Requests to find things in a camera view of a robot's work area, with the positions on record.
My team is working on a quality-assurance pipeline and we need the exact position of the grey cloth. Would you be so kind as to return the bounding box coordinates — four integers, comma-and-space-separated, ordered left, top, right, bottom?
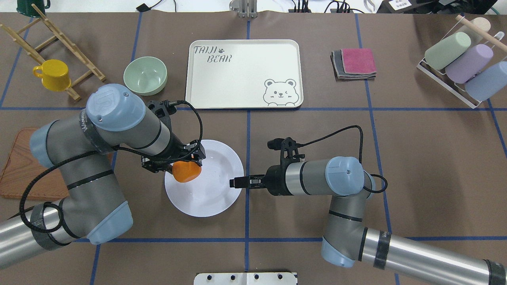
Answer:
331, 49, 377, 80

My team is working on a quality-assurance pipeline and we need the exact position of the aluminium frame post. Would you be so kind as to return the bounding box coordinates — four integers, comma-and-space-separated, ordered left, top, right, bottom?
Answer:
229, 0, 258, 20

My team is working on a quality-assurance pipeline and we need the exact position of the yellow mug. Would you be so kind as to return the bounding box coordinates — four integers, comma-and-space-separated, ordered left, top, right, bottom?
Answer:
32, 59, 71, 92

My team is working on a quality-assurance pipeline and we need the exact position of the small black device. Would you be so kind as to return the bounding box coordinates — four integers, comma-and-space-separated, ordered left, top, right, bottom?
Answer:
136, 3, 152, 13

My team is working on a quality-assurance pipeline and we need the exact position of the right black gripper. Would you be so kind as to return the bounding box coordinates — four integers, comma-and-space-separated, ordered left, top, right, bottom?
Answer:
229, 166, 282, 196

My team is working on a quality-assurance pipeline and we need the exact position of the green cup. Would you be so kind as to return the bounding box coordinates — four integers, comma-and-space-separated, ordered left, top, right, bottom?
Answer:
424, 32, 471, 70

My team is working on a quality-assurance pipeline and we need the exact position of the green bowl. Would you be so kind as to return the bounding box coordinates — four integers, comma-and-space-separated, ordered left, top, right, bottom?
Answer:
123, 56, 167, 96

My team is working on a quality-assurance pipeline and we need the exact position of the beige cup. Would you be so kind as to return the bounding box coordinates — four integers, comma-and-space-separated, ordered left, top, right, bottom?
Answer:
471, 17, 491, 33

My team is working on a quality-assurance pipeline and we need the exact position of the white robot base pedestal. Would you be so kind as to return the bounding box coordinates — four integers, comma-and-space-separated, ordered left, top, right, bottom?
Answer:
193, 272, 298, 285

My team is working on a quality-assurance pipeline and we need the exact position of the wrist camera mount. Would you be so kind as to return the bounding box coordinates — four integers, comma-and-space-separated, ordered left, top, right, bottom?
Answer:
147, 100, 177, 129
267, 137, 305, 164

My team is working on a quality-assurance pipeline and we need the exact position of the orange fruit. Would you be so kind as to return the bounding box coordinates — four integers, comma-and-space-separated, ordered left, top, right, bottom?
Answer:
172, 161, 202, 183

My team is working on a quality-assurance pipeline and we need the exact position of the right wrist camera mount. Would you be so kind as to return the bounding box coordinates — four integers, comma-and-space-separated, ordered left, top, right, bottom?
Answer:
267, 137, 305, 164

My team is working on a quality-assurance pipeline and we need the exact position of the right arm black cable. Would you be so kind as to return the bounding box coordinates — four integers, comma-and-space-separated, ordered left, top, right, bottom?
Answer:
293, 125, 389, 194

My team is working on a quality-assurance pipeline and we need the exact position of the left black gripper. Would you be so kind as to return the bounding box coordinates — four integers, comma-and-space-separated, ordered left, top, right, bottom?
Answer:
141, 137, 206, 175

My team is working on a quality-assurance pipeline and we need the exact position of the white wire cup rack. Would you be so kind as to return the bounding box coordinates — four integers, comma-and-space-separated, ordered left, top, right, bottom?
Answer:
417, 14, 506, 109

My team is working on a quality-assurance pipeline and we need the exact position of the blue cup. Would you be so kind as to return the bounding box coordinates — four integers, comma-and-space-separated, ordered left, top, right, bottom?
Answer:
465, 61, 507, 101

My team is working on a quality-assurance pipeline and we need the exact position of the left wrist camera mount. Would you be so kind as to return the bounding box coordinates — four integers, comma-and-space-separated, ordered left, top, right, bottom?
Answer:
147, 100, 177, 129

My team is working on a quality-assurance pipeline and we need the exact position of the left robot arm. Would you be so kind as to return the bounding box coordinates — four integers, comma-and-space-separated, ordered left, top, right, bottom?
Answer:
1, 84, 205, 269

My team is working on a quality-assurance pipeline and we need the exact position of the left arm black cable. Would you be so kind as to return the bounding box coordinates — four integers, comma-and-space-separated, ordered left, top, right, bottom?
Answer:
19, 100, 204, 246

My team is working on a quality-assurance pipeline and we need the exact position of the wooden tray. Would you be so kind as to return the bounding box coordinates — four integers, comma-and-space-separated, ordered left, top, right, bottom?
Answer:
0, 127, 69, 201

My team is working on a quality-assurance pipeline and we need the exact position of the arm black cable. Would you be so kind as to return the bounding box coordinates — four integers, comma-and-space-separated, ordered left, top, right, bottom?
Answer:
293, 125, 389, 194
19, 100, 204, 246

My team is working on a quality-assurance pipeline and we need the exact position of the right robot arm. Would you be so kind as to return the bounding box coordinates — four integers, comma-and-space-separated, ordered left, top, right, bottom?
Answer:
229, 156, 506, 285

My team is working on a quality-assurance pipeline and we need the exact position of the purple cup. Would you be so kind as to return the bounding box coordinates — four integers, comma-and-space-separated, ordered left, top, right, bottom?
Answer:
445, 44, 493, 84

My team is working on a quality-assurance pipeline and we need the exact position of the wooden mug drying rack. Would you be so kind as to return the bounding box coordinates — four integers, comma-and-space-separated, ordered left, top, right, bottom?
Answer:
0, 3, 107, 101

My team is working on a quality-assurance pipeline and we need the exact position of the white round plate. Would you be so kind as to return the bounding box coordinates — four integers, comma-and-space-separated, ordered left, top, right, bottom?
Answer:
164, 140, 244, 218

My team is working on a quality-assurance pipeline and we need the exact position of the cream bear tray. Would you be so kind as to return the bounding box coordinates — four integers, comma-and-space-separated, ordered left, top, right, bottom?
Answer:
185, 39, 304, 109

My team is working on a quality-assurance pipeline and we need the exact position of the dark green mug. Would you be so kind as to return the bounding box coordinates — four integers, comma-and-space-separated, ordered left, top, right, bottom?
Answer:
16, 0, 51, 18

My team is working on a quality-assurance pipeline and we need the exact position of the pink cloth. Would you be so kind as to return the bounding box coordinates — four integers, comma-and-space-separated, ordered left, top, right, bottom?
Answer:
341, 48, 377, 75

